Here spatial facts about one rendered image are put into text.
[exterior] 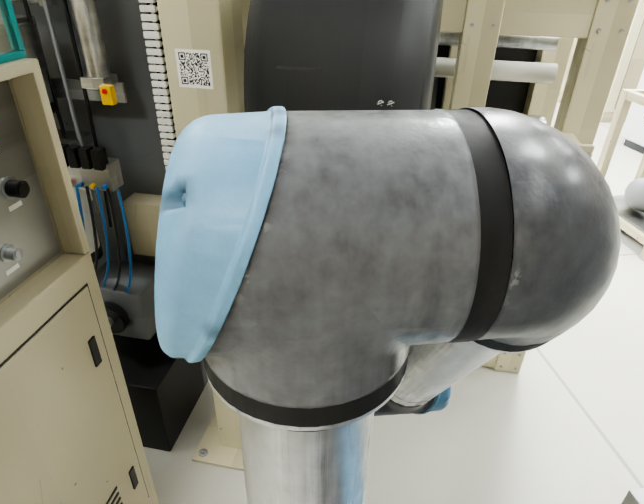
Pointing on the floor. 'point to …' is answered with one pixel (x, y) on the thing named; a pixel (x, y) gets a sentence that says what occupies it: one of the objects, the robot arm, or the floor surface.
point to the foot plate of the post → (212, 451)
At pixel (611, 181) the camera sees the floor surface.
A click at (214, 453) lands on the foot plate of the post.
